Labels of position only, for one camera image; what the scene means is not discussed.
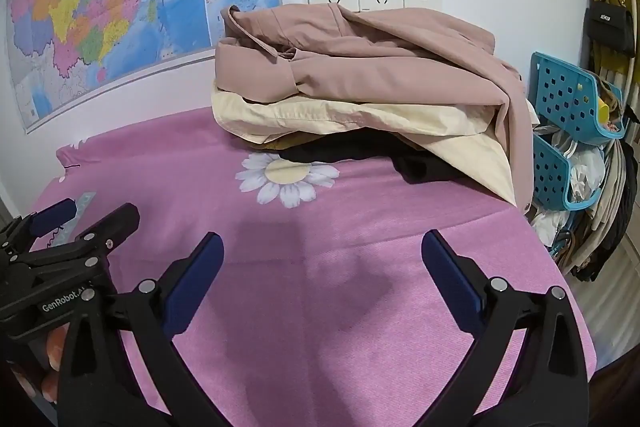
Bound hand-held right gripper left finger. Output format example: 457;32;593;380
57;232;226;427

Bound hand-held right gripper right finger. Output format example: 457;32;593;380
421;229;598;427

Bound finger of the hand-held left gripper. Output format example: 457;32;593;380
10;203;141;269
0;199;78;258

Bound pink jacket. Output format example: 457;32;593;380
214;4;536;208

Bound person's left hand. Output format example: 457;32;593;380
7;324;68;408

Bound grey ruler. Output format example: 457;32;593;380
60;191;97;240

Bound black garment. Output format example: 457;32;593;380
287;129;483;186

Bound pink floral blanket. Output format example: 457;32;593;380
20;107;598;427

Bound blue perforated plastic basket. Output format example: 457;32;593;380
531;132;601;212
530;52;628;145

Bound white plastic bag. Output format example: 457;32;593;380
565;147;608;208

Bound beige hanging cloth bags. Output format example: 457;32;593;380
565;137;640;283

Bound cream garment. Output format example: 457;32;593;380
211;83;541;208

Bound black handbag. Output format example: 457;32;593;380
585;0;636;55

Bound colourful wall map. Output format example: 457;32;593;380
0;0;281;135

